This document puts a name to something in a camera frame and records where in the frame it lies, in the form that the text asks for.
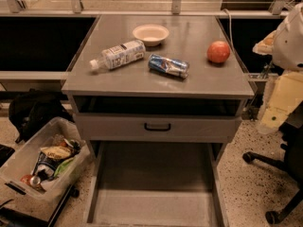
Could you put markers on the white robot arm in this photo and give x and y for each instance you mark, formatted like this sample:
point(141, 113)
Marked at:
point(285, 44)

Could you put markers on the white paper bowl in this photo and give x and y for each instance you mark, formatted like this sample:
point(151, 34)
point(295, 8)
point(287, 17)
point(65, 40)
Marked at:
point(151, 35)

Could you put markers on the clear plastic water bottle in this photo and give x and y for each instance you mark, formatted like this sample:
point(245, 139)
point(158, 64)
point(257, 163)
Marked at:
point(119, 55)

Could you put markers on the yellow chip bag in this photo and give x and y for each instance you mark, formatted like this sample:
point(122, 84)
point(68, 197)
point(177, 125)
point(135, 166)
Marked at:
point(56, 152)

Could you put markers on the red soda can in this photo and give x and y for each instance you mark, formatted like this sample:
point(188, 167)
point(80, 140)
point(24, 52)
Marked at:
point(31, 180)

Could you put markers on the clear plastic storage bin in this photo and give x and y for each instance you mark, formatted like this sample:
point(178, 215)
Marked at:
point(30, 160)

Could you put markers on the grey drawer cabinet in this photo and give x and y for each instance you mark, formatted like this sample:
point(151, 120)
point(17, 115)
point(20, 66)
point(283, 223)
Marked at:
point(208, 90)

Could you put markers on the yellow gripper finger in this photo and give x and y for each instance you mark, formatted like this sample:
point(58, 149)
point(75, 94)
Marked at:
point(281, 97)

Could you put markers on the blue silver redbull can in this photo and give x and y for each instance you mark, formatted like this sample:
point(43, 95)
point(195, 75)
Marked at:
point(168, 66)

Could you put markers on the green snack bag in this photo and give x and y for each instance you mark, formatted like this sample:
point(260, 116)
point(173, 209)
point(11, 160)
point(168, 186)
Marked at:
point(63, 166)

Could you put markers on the open grey bottom drawer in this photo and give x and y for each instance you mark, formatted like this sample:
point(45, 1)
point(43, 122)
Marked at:
point(144, 184)

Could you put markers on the black backpack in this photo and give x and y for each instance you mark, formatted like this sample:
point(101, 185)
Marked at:
point(29, 112)

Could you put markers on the grey drawer with black handle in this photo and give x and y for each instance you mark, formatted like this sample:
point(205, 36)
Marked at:
point(155, 128)

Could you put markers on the red apple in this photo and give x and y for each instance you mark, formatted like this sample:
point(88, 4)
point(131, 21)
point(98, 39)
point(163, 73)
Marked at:
point(218, 52)

